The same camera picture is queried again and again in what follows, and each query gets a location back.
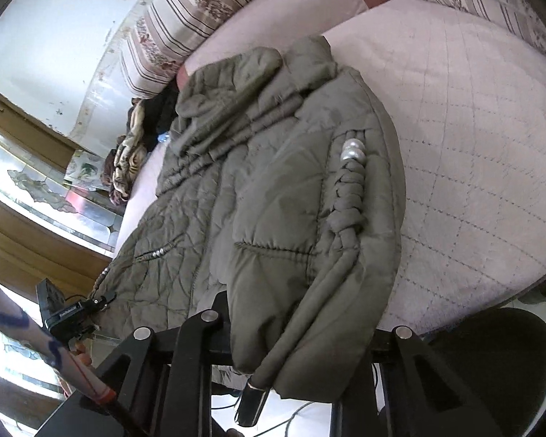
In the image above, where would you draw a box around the olive green hooded puffer jacket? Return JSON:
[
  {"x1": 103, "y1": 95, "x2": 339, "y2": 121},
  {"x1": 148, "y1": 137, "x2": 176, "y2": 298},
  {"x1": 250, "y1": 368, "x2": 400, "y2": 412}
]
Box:
[{"x1": 94, "y1": 36, "x2": 405, "y2": 402}]

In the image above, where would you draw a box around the black clothes pile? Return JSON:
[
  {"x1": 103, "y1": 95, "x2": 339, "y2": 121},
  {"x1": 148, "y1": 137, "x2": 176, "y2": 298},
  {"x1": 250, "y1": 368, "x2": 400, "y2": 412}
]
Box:
[{"x1": 142, "y1": 83, "x2": 179, "y2": 152}]

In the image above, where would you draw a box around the brown beige patterned blanket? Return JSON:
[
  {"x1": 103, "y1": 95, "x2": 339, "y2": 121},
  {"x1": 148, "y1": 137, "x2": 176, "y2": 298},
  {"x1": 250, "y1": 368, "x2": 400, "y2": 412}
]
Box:
[{"x1": 100, "y1": 99, "x2": 148, "y2": 206}]

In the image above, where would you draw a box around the pink rolled quilt back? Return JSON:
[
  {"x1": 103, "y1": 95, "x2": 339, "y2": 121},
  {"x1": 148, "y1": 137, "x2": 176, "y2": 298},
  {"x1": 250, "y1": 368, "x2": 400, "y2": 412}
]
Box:
[{"x1": 176, "y1": 0, "x2": 388, "y2": 88}]

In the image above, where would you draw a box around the striped floral folded quilt back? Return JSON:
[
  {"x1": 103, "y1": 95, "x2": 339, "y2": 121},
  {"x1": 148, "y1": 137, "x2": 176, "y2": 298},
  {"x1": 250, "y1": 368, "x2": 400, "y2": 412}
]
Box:
[{"x1": 121, "y1": 0, "x2": 252, "y2": 99}]

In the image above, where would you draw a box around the floral printed bag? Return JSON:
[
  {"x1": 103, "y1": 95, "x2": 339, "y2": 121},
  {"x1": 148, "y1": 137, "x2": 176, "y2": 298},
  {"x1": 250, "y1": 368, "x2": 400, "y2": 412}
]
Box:
[{"x1": 64, "y1": 150, "x2": 105, "y2": 192}]

